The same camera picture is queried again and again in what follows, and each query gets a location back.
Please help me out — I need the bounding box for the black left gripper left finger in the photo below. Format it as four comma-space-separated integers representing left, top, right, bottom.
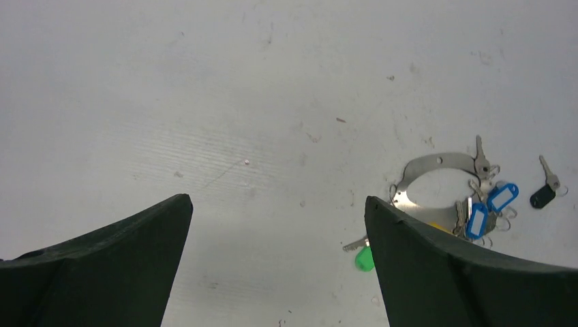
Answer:
1, 193, 194, 326

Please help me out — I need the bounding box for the large steel carabiner keyring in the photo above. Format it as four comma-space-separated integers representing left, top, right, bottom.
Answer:
389, 153, 500, 238

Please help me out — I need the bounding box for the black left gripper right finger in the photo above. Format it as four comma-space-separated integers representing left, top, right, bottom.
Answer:
365, 196, 577, 326

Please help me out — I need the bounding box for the key with black tag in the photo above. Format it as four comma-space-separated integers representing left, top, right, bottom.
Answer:
529, 155, 569, 210

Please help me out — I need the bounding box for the silver key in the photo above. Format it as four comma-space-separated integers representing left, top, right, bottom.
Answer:
474, 135, 491, 179

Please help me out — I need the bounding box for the blue key tag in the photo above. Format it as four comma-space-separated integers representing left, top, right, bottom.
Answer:
486, 181, 519, 213
465, 203, 488, 240

